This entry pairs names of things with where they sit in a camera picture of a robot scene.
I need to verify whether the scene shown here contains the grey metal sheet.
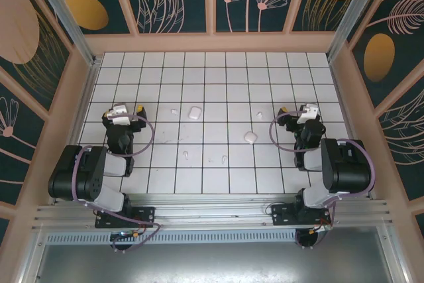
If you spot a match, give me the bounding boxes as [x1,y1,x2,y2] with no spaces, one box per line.
[32,245,403,283]

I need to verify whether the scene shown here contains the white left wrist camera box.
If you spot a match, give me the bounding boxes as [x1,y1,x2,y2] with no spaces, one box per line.
[106,103,131,127]

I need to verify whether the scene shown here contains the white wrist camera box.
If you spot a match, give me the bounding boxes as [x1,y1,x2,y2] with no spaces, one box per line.
[296,103,319,125]
[106,103,131,127]

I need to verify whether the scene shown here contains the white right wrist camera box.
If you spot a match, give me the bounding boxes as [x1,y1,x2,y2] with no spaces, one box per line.
[296,103,319,125]

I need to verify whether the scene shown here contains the aluminium side rail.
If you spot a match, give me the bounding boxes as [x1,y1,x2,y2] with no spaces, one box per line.
[329,59,374,199]
[52,59,101,204]

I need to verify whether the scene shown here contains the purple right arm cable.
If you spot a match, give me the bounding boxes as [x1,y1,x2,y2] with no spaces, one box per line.
[269,109,376,229]

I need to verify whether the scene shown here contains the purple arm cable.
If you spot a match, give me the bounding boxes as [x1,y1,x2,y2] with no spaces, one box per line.
[269,109,376,229]
[73,114,162,253]

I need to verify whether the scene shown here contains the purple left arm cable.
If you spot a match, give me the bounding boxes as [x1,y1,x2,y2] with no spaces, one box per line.
[73,114,162,253]

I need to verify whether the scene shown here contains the small circuit board with wires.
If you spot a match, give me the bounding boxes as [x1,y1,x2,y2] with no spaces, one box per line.
[111,229,144,243]
[297,222,333,241]

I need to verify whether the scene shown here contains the aluminium corner post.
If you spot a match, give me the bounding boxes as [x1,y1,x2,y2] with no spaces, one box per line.
[327,0,388,62]
[28,0,99,67]

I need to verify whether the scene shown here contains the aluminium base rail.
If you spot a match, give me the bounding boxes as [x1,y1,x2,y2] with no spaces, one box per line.
[32,193,397,231]

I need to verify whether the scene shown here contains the grey slotted cable duct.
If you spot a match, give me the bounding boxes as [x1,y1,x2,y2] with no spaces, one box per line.
[44,231,389,247]

